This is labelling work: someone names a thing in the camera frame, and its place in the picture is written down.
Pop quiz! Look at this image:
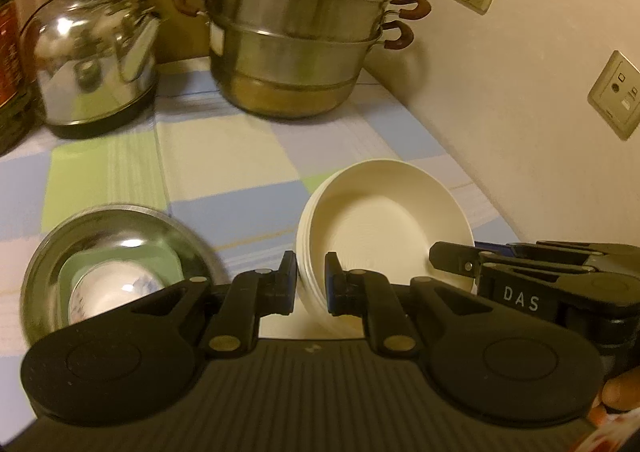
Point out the plaid tablecloth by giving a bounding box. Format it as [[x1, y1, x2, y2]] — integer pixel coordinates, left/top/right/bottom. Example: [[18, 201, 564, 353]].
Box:
[[0, 55, 526, 433]]

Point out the stainless steel kettle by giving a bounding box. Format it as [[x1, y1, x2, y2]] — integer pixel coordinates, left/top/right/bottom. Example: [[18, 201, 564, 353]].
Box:
[[20, 0, 172, 139]]

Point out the stainless steel steamer pot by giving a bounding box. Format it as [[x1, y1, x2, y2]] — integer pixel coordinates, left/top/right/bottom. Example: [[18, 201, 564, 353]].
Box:
[[172, 0, 432, 119]]

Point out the cooking oil bottle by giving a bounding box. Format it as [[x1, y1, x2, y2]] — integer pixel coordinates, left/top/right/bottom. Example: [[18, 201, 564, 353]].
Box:
[[0, 0, 39, 156]]

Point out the person's right hand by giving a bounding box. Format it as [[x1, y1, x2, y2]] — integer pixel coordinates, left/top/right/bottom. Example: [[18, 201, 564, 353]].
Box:
[[601, 366, 640, 409]]

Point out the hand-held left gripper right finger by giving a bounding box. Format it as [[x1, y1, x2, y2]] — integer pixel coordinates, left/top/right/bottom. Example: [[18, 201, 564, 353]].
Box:
[[324, 251, 506, 360]]

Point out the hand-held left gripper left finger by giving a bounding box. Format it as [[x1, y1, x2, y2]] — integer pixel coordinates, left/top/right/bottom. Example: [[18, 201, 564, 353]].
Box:
[[106, 249, 298, 360]]

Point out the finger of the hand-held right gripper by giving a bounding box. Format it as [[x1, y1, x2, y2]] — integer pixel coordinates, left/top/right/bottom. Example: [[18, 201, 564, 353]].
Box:
[[474, 239, 640, 266], [428, 241, 592, 294]]

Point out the large steel bowl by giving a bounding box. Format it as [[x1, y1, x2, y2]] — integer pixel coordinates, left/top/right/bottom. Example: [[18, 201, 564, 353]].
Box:
[[20, 205, 227, 349]]

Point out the green rectangular plate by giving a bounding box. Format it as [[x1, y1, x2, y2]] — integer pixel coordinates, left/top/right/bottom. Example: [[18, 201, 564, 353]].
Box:
[[60, 239, 184, 294]]

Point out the cream ribbed bowl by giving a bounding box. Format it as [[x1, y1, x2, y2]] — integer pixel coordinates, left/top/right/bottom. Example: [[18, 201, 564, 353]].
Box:
[[296, 159, 476, 339]]

